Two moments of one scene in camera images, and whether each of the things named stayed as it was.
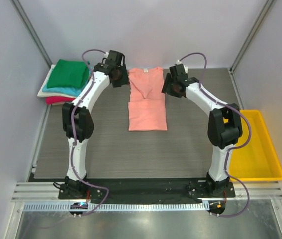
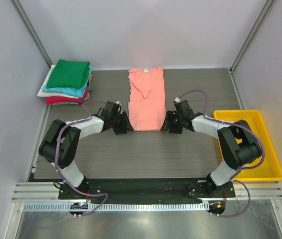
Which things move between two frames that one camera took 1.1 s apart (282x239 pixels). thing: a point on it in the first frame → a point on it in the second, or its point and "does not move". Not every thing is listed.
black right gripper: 165,88 → 168,124
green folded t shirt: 66,72 does not move
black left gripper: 125,80 → 126,125
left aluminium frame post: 21,13 does not move
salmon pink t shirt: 146,106 does not move
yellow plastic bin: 258,161 does not move
